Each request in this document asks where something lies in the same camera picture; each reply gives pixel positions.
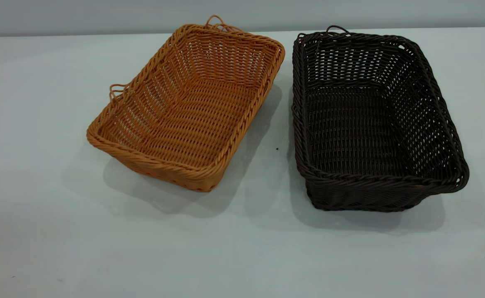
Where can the light brown wicker basket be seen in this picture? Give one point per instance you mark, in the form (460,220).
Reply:
(184,120)

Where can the dark brown wicker basket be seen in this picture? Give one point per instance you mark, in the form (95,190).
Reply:
(350,128)

